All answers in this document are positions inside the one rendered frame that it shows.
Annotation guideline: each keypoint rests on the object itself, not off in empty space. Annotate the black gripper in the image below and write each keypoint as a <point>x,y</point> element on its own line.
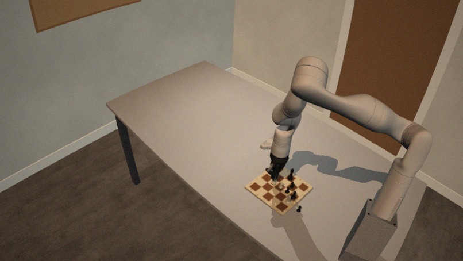
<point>276,165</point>

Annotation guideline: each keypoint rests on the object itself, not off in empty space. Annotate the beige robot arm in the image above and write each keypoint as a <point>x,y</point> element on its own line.
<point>308,85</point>

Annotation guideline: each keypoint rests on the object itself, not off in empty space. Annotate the brown and cream chessboard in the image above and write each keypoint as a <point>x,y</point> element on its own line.
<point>275,197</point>

